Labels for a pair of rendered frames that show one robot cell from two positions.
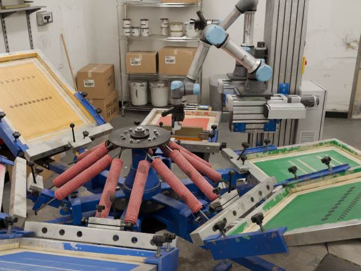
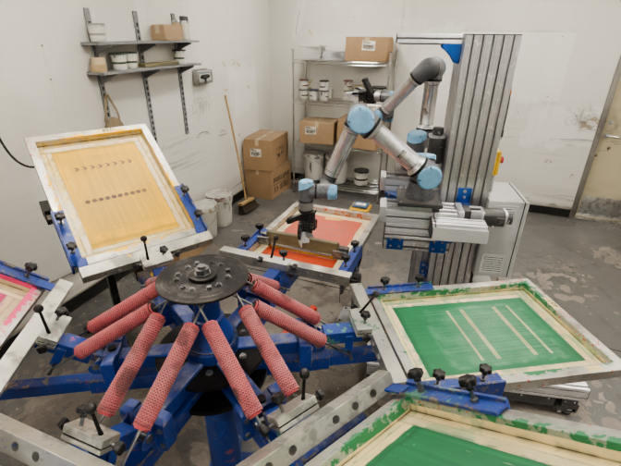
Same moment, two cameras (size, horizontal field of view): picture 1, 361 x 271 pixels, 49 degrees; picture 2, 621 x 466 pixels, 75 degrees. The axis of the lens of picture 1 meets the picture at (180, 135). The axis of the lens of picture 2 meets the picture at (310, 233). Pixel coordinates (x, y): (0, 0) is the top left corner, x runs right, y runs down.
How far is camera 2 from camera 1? 0.81 m
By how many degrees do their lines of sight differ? 11
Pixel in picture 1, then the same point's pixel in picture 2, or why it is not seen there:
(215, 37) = (359, 123)
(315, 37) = (538, 111)
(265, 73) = (431, 177)
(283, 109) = (455, 228)
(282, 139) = (456, 261)
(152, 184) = not seen: hidden behind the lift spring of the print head
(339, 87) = (563, 177)
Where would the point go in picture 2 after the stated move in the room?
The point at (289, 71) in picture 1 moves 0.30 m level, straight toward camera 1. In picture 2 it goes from (475, 172) to (467, 190)
